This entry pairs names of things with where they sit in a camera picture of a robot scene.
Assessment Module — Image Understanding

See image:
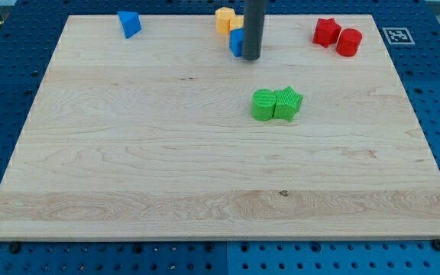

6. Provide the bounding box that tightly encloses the green cylinder block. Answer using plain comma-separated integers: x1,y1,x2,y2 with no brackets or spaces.
251,89,277,121

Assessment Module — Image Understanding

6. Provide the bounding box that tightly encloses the wooden board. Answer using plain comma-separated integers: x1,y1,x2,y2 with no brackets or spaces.
0,15,440,241

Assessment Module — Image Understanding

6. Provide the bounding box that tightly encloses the green star block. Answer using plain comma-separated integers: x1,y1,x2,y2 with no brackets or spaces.
273,86,303,121

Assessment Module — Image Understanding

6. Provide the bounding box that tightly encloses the blue cube block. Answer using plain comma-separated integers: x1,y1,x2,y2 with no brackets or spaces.
229,28,244,57

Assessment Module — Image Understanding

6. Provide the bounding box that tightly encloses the yellow hexagon block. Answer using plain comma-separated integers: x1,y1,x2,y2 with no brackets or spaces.
215,7,236,35

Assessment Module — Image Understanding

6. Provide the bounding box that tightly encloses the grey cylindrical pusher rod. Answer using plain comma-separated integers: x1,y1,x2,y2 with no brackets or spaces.
242,0,267,61

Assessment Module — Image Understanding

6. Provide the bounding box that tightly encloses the blue triangular block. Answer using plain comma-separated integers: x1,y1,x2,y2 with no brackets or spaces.
117,11,142,39

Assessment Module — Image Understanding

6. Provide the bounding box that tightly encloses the red star block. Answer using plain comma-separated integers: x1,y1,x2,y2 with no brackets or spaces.
312,18,341,48

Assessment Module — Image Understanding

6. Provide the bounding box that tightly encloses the red cylinder block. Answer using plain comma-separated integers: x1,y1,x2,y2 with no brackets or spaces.
336,28,363,57

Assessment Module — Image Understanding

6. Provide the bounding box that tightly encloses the white fiducial marker tag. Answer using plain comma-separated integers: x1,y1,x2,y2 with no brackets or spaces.
382,27,415,45

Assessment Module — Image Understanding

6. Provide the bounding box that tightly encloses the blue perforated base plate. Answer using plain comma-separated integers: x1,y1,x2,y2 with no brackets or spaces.
0,0,440,274

